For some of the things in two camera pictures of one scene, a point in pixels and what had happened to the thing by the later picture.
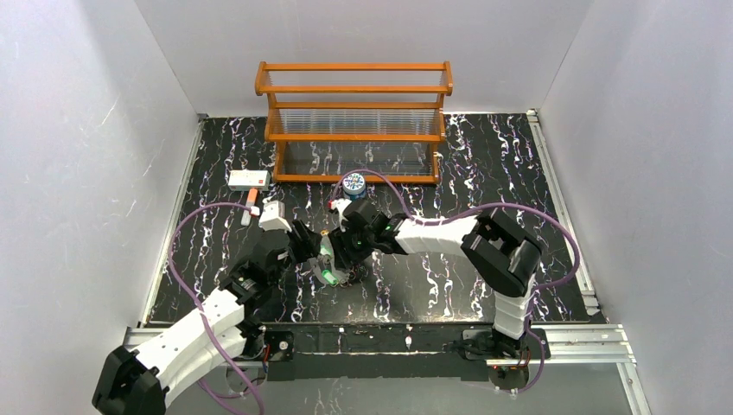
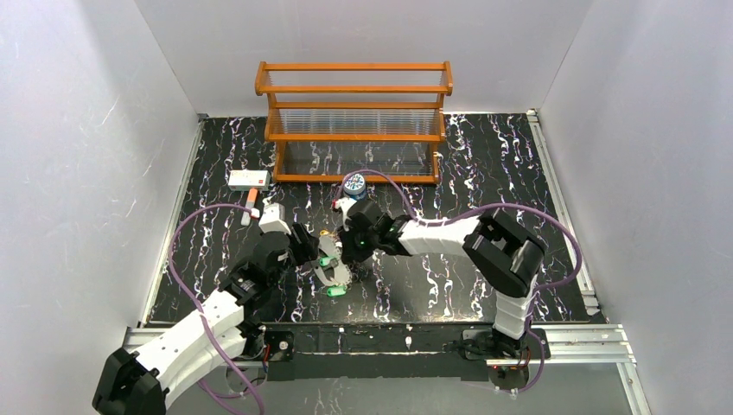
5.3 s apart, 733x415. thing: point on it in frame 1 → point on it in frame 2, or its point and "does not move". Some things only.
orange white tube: x=250 y=202 does not move
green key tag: x=328 y=276 → x=325 y=261
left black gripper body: x=303 y=241 does not move
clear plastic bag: x=323 y=264 does not move
